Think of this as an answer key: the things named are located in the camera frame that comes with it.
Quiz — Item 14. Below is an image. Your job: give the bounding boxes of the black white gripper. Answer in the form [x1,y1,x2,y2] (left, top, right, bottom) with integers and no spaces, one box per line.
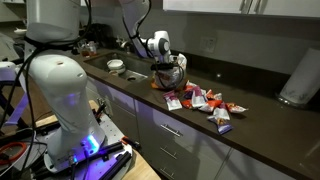
[150,51,178,71]

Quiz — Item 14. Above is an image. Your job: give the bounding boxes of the big orange snack packet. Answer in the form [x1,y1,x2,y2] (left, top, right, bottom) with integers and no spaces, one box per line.
[151,53,187,90]

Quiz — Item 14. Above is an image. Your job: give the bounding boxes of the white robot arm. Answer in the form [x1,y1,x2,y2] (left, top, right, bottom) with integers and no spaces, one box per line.
[25,0,106,173]

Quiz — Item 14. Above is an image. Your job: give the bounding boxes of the white purple snack pack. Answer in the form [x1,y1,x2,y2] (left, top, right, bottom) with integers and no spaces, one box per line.
[163,91,182,111]

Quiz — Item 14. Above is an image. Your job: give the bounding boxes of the purple snack pack front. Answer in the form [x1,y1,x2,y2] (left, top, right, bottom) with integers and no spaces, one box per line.
[207,108,233,135]

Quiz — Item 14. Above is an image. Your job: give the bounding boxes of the red snack pack right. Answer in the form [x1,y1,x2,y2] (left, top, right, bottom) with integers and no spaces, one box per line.
[226,103,247,113]

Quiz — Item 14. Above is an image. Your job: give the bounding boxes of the glass jar on counter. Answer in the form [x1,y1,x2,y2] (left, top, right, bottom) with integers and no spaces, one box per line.
[87,41,97,56]

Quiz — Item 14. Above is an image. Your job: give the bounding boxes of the stainless kitchen sink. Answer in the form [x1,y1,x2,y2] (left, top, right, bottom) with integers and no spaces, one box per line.
[86,52,153,83]

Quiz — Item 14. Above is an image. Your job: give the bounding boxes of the pile of snack packs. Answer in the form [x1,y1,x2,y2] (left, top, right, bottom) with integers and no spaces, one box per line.
[181,81,222,112]

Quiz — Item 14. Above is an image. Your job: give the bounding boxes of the sink faucet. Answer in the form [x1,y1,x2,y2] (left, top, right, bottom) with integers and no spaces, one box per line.
[116,36,132,54]

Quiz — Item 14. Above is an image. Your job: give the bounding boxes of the white bowls in sink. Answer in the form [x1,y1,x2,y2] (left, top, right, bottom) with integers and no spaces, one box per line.
[107,59,126,74]

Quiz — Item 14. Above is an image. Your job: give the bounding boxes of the grey kitchen cabinet drawers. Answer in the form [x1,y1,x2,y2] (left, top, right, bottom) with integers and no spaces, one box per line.
[87,78,293,180]

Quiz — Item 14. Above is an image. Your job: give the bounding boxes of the wooden robot cart top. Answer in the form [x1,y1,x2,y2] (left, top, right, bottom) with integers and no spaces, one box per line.
[36,113,161,180]

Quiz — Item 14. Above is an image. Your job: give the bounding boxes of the white paper towel roll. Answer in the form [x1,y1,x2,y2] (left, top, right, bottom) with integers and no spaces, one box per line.
[277,48,320,108]

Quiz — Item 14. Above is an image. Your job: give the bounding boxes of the white upper cabinets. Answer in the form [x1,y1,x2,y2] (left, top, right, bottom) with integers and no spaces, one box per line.
[163,0,320,18]

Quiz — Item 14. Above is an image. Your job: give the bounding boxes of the wall power outlet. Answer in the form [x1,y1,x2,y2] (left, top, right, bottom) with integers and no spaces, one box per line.
[200,37,217,53]

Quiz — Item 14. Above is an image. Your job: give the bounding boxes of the round perforated robot base plate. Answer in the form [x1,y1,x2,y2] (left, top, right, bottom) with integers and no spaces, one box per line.
[32,115,133,180]

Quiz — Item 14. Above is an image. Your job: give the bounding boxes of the orange cable coil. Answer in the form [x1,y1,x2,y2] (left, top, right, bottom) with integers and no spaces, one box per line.
[0,141,28,166]

